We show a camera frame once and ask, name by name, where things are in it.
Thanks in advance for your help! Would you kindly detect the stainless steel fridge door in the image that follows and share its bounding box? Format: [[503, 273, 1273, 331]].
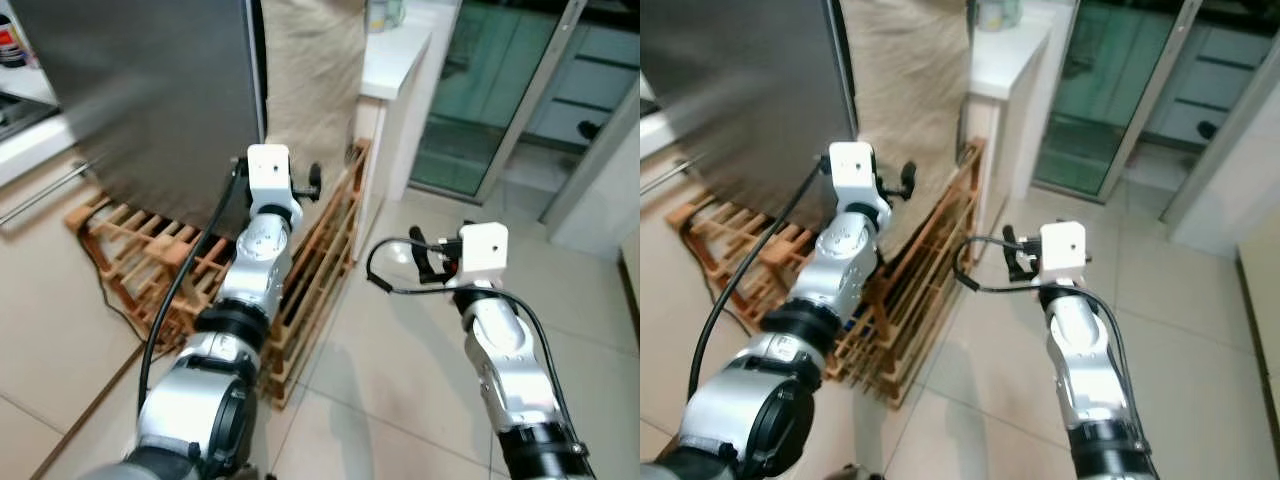
[[8, 0, 269, 241], [640, 0, 861, 233]]

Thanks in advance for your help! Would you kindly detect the wooden wine rack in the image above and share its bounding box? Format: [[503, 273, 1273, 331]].
[[64, 138, 373, 409], [668, 138, 989, 409]]

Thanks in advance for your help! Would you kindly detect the beige hanging cloth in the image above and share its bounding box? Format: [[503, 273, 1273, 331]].
[[258, 0, 369, 176], [838, 0, 973, 259]]

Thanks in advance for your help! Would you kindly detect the white counter cabinet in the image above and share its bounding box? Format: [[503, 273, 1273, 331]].
[[962, 0, 1076, 201], [352, 0, 463, 206]]

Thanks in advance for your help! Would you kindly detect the glass sliding door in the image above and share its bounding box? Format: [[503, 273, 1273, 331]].
[[1030, 0, 1280, 201], [408, 0, 641, 206]]

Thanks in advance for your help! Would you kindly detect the small clear jar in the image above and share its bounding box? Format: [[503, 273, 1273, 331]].
[[365, 0, 403, 33], [977, 0, 1023, 31]]

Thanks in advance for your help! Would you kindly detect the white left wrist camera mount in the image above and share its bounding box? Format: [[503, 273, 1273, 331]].
[[246, 144, 294, 209], [828, 141, 879, 207]]

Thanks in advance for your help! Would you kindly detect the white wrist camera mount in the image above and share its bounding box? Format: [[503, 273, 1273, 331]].
[[457, 223, 510, 280], [828, 141, 879, 207], [246, 144, 294, 209], [1039, 221, 1088, 285]]

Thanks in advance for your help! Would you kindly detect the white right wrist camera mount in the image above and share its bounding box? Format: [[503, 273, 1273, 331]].
[[1039, 221, 1088, 285], [457, 223, 510, 280]]

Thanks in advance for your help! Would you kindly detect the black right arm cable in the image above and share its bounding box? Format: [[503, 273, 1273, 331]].
[[364, 236, 586, 451], [955, 235, 1146, 441]]

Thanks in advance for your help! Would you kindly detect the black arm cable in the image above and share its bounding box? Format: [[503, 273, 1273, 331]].
[[136, 158, 249, 421], [686, 160, 833, 403], [364, 236, 586, 451], [955, 235, 1146, 441]]

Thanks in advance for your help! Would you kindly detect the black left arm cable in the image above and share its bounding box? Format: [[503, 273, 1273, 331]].
[[136, 158, 249, 421], [686, 160, 833, 403]]

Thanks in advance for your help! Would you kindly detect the thin black floor cable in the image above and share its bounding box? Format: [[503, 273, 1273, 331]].
[[94, 264, 153, 347], [715, 295, 753, 339]]

